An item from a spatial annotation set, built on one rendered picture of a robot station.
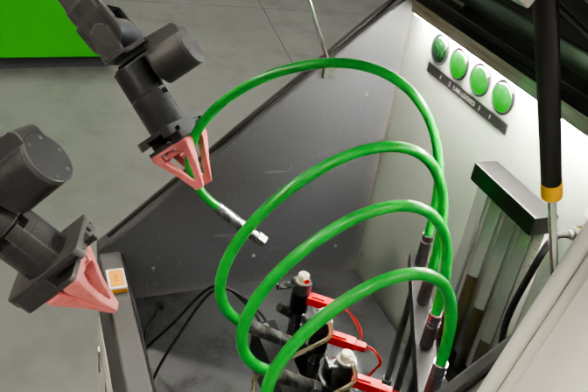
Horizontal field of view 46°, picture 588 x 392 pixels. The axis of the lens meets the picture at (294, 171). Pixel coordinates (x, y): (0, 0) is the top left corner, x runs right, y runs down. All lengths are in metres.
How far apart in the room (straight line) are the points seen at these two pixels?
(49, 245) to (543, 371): 0.49
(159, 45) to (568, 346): 0.66
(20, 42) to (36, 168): 3.64
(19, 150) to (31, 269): 0.13
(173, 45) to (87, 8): 0.14
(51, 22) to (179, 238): 3.06
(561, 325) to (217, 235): 0.82
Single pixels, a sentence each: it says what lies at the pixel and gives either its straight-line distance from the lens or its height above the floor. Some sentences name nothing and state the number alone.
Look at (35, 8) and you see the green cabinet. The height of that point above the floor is 0.38.
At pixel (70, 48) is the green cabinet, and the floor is 0.13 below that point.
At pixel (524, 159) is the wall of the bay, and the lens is 1.02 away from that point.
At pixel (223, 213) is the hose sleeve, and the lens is 1.06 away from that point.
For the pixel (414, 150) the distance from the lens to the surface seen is 0.86.
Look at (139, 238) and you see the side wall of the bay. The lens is 1.30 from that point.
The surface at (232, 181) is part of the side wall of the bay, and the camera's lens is 1.27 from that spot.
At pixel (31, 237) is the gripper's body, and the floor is 1.31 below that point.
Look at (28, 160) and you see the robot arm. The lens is 0.68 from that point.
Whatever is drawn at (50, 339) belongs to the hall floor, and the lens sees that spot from 2.51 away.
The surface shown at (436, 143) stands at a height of 1.32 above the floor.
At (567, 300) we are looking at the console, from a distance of 0.66.
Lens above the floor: 1.76
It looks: 31 degrees down
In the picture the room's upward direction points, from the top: 9 degrees clockwise
